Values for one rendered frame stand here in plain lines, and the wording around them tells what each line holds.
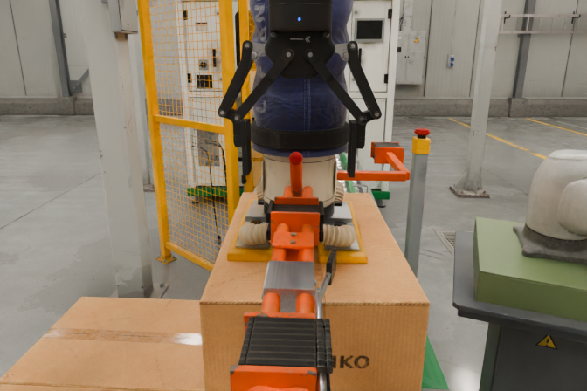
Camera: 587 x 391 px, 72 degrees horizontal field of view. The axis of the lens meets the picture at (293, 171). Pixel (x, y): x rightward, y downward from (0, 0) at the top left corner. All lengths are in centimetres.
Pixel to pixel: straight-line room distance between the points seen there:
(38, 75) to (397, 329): 1170
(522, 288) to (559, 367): 32
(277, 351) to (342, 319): 37
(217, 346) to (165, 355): 52
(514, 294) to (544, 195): 27
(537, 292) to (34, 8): 1175
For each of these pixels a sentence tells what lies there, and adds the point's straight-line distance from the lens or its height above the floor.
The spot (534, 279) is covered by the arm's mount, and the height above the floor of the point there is 83.
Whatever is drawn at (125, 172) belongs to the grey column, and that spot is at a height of 78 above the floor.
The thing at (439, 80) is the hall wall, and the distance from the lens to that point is 1069.
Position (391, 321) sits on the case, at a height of 91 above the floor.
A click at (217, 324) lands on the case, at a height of 90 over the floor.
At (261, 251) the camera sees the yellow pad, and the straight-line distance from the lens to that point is 86.
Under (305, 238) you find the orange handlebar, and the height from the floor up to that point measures 109.
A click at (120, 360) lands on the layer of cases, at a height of 54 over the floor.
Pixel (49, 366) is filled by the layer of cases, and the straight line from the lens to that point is 139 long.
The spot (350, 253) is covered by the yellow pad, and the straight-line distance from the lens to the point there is 86.
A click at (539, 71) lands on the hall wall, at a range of 1160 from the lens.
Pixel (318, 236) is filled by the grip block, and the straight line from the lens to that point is 70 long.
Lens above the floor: 135
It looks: 15 degrees down
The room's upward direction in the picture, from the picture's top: straight up
